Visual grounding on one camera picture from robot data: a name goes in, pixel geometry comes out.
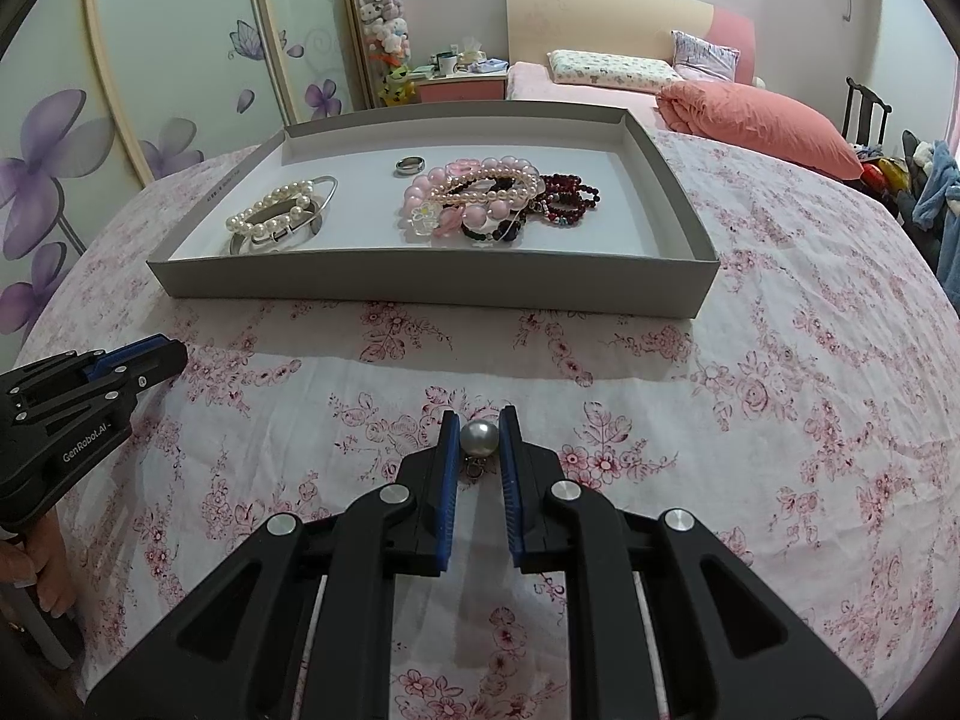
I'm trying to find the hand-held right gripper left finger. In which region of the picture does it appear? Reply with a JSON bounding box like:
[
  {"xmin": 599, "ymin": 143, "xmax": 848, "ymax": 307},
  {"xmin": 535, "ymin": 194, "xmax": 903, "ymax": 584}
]
[{"xmin": 84, "ymin": 409, "xmax": 462, "ymax": 720}]

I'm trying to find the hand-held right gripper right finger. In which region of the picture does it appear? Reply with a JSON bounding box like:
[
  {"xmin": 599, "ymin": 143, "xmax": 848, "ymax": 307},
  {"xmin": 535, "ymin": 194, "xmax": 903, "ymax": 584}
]
[{"xmin": 499, "ymin": 405, "xmax": 878, "ymax": 720}]

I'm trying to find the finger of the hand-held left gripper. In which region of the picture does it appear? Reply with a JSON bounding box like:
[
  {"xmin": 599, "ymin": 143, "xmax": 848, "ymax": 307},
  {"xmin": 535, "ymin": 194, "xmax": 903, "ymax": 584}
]
[
  {"xmin": 30, "ymin": 341, "xmax": 188, "ymax": 421},
  {"xmin": 15, "ymin": 335, "xmax": 170, "ymax": 400}
]

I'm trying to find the grey pearl earring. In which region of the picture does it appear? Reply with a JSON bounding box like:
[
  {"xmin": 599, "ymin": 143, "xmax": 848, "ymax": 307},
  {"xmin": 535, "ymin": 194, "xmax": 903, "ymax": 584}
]
[{"xmin": 459, "ymin": 420, "xmax": 497, "ymax": 481}]

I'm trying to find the white pearl bracelet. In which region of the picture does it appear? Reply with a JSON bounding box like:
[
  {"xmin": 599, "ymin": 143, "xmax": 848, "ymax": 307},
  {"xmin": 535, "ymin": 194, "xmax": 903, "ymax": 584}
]
[{"xmin": 225, "ymin": 180, "xmax": 316, "ymax": 237}]

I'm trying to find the wide silver bangle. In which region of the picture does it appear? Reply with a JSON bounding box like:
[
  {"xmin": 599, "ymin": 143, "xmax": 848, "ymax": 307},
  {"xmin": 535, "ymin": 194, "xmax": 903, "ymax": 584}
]
[{"xmin": 229, "ymin": 199, "xmax": 325, "ymax": 252}]

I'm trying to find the black bead bracelet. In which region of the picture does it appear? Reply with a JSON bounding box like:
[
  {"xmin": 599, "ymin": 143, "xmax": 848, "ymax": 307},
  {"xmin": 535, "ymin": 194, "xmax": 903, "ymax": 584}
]
[{"xmin": 459, "ymin": 206, "xmax": 530, "ymax": 245}]

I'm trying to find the grey cardboard tray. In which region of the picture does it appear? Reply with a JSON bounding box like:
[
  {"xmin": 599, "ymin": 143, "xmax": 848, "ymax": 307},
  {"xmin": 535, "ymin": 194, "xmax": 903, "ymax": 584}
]
[{"xmin": 146, "ymin": 105, "xmax": 721, "ymax": 318}]

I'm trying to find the pink bead bracelet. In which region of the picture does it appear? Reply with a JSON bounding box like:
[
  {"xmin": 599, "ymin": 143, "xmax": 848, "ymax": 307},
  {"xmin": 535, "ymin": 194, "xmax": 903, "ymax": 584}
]
[{"xmin": 403, "ymin": 157, "xmax": 541, "ymax": 241}]

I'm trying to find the small pink pearl bracelet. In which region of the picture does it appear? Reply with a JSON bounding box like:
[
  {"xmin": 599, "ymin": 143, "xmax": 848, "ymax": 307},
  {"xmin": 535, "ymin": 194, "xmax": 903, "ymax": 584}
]
[{"xmin": 427, "ymin": 172, "xmax": 541, "ymax": 205}]

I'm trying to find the person's left hand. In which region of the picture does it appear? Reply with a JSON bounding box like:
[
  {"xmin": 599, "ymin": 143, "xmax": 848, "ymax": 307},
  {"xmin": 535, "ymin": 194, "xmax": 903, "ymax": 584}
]
[{"xmin": 0, "ymin": 514, "xmax": 77, "ymax": 620}]

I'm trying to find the thin silver bangle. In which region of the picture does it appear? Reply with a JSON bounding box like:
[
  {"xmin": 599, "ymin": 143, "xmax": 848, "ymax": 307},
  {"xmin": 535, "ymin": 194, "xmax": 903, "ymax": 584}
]
[{"xmin": 285, "ymin": 174, "xmax": 340, "ymax": 233}]

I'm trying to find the pink floral tablecloth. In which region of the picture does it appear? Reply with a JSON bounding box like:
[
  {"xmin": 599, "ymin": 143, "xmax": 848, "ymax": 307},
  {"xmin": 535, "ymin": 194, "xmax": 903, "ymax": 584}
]
[{"xmin": 11, "ymin": 109, "xmax": 960, "ymax": 720}]

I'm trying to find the floral sliding wardrobe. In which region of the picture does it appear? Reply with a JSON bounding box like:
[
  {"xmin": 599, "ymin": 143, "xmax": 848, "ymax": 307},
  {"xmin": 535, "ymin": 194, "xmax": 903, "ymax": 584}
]
[{"xmin": 0, "ymin": 0, "xmax": 376, "ymax": 361}]

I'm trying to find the clear tube of plush toys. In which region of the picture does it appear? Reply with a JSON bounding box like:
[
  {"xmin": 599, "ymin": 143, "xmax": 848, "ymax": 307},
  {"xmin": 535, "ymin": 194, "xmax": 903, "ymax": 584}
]
[{"xmin": 352, "ymin": 0, "xmax": 413, "ymax": 107}]

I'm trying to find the pink nightstand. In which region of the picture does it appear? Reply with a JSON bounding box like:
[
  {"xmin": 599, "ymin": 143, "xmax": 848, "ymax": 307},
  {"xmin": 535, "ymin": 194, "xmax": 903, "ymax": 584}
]
[{"xmin": 411, "ymin": 64, "xmax": 511, "ymax": 104}]

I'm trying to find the pink bed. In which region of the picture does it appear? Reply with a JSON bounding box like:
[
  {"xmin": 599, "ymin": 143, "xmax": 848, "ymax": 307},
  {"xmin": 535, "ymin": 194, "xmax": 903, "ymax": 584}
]
[{"xmin": 505, "ymin": 62, "xmax": 676, "ymax": 110}]

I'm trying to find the white floral pillow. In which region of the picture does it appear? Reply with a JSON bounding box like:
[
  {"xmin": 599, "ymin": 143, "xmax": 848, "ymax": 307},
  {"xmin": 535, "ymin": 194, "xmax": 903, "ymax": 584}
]
[{"xmin": 547, "ymin": 50, "xmax": 683, "ymax": 87}]

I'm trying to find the orange pillow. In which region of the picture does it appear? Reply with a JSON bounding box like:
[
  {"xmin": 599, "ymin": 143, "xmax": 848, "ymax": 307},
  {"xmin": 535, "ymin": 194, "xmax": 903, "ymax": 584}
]
[{"xmin": 656, "ymin": 81, "xmax": 865, "ymax": 181}]

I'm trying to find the purple pillow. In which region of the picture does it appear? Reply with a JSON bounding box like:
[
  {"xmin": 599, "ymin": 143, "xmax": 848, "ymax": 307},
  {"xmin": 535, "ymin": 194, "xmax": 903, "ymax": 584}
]
[{"xmin": 671, "ymin": 30, "xmax": 740, "ymax": 82}]

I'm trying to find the cream and pink headboard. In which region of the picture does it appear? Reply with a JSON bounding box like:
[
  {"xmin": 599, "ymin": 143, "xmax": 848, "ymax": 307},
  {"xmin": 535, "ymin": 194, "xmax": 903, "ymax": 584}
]
[{"xmin": 505, "ymin": 0, "xmax": 755, "ymax": 83}]

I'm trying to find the pile of colourful clothes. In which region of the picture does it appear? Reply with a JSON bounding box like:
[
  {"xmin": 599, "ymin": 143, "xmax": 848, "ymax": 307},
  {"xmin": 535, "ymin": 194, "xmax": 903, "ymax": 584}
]
[{"xmin": 859, "ymin": 150, "xmax": 912, "ymax": 200}]

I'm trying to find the dark wooden chair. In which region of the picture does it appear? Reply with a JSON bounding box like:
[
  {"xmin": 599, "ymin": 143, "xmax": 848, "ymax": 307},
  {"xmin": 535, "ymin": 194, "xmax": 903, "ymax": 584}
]
[{"xmin": 846, "ymin": 76, "xmax": 893, "ymax": 147}]

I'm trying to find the blue clothing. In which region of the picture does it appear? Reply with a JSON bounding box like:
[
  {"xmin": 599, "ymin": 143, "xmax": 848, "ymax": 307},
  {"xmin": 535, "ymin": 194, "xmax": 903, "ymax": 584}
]
[{"xmin": 911, "ymin": 139, "xmax": 960, "ymax": 278}]

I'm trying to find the dark red bead bracelet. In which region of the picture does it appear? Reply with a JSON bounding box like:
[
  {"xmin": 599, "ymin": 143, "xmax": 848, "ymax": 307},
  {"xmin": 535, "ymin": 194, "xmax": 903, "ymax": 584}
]
[{"xmin": 525, "ymin": 174, "xmax": 602, "ymax": 227}]

